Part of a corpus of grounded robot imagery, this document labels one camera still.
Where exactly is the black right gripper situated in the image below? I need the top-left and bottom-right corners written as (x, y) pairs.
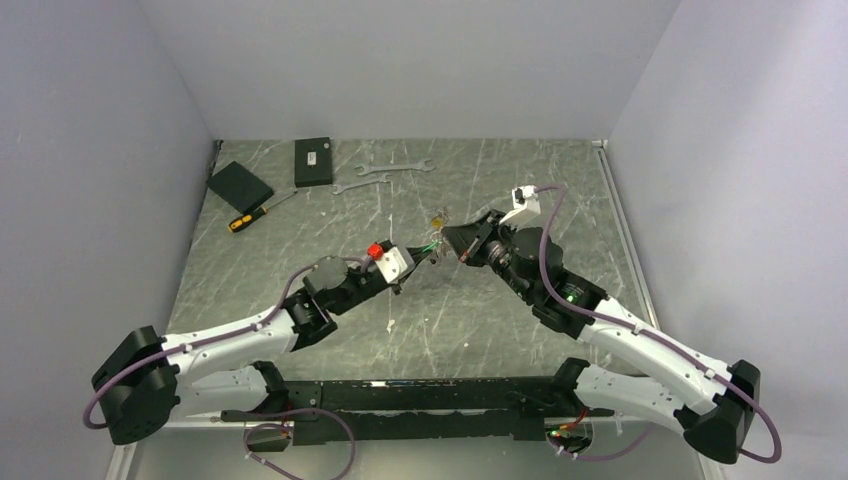
top-left (443, 208), bottom-right (535, 301)

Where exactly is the green key tag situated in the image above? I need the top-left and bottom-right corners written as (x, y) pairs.
top-left (421, 241), bottom-right (439, 253)

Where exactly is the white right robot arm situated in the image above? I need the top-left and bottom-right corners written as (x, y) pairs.
top-left (441, 210), bottom-right (761, 464)

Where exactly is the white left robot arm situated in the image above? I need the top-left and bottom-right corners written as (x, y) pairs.
top-left (82, 241), bottom-right (435, 445)

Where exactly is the large silver wrench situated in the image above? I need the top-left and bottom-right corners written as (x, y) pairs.
top-left (356, 158), bottom-right (436, 177)

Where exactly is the small silver wrench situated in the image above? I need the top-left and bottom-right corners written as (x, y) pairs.
top-left (330, 175), bottom-right (391, 195)

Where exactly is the yellow black screwdriver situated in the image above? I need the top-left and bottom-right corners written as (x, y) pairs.
top-left (228, 190), bottom-right (298, 233)

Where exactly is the flat black box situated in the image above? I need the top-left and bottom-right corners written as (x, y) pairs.
top-left (206, 162), bottom-right (274, 214)

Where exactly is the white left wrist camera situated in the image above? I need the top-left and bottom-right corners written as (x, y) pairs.
top-left (374, 246), bottom-right (416, 284)

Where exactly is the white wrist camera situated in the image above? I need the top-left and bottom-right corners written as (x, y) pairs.
top-left (499, 185), bottom-right (541, 228)
top-left (374, 246), bottom-right (416, 284)

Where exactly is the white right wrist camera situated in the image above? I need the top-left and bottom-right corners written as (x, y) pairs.
top-left (499, 185), bottom-right (541, 228)

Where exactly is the black network switch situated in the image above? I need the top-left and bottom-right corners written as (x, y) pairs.
top-left (294, 137), bottom-right (333, 189)

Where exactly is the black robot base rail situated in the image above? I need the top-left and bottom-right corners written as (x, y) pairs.
top-left (219, 376), bottom-right (586, 446)

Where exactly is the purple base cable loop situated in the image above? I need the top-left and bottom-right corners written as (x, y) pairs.
top-left (242, 407), bottom-right (358, 480)

